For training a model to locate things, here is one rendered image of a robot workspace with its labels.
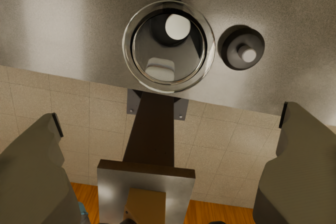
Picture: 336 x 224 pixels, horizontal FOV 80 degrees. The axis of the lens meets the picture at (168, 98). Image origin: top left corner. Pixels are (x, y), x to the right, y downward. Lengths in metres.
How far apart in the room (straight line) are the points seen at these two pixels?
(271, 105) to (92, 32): 0.47
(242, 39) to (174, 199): 0.57
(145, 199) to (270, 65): 0.54
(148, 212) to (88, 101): 1.19
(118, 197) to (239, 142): 1.33
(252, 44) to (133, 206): 0.57
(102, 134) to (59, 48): 1.41
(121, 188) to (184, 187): 0.21
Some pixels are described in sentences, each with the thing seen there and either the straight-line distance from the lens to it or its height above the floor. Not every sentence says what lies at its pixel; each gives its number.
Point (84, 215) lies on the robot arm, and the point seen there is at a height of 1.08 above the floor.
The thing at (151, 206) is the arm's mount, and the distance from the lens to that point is 0.72.
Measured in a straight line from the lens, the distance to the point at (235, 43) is 0.45.
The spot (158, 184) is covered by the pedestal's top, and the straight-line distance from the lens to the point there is 0.73.
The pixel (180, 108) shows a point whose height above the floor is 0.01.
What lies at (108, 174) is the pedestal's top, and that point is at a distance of 0.73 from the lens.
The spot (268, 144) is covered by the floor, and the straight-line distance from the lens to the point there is 2.03.
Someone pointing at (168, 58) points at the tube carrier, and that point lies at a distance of 0.36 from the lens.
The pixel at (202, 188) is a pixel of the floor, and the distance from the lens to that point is 2.28.
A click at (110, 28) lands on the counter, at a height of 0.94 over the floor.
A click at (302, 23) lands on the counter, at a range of 0.54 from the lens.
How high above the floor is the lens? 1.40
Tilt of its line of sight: 62 degrees down
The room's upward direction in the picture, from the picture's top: 177 degrees counter-clockwise
